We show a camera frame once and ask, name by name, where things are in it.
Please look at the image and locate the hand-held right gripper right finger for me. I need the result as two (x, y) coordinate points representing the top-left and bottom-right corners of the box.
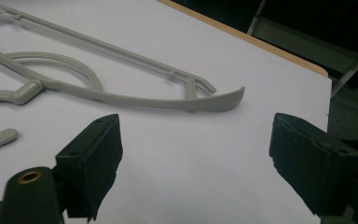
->
(268, 112), (358, 218)

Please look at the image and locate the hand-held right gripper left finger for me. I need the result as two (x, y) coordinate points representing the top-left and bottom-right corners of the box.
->
(55, 113), (124, 223)

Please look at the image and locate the grey plastic clothes hanger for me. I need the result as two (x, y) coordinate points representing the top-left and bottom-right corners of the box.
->
(0, 3), (246, 152)

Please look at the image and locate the grey metal frame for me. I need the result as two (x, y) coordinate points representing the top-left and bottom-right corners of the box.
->
(246, 0), (358, 98)

